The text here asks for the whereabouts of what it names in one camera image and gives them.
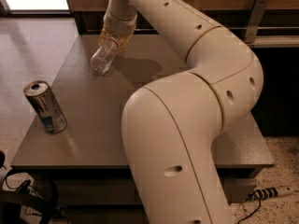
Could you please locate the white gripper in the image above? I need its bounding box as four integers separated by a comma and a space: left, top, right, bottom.
98, 10, 137, 57

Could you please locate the clear plastic water bottle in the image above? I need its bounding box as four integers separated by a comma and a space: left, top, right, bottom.
91, 38, 118, 76

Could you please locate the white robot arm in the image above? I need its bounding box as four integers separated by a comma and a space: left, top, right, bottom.
104, 0, 263, 224

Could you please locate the silver blue drink can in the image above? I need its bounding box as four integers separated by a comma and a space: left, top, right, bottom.
23, 80, 67, 133

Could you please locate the grey drawer cabinet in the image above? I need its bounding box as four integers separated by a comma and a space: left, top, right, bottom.
10, 34, 276, 224

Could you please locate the white power strip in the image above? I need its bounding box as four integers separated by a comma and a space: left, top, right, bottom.
245, 186, 295, 202

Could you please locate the right metal bracket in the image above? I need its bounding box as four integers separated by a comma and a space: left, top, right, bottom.
241, 0, 269, 44

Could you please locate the black power cable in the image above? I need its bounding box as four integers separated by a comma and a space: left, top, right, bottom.
236, 193, 263, 224

